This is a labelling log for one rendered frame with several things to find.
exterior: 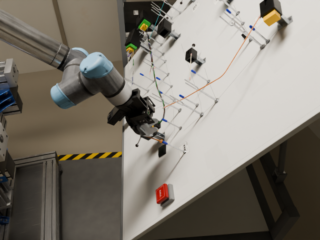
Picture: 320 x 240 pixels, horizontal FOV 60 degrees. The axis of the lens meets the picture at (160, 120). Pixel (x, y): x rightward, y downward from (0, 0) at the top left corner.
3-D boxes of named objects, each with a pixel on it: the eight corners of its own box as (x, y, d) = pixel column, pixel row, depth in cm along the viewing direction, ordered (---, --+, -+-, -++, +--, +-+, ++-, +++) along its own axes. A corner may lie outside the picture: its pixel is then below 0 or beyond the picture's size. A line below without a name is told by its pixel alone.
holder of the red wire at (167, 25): (181, 22, 140) (165, 9, 135) (181, 38, 132) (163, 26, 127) (175, 28, 143) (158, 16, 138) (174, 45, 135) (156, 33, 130)
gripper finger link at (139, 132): (145, 138, 91) (131, 124, 85) (141, 139, 92) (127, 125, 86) (146, 126, 94) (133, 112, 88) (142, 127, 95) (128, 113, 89)
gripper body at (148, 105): (155, 125, 86) (135, 101, 78) (132, 131, 89) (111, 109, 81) (156, 106, 91) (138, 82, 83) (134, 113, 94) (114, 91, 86)
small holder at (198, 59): (206, 47, 110) (193, 37, 106) (205, 64, 105) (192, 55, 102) (198, 53, 113) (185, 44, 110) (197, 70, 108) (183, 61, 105)
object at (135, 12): (123, 33, 180) (122, 23, 175) (124, 10, 205) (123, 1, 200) (173, 31, 182) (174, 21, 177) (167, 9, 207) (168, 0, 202)
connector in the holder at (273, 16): (280, 14, 74) (274, 8, 73) (281, 19, 73) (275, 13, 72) (268, 22, 77) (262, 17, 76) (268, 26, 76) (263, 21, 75)
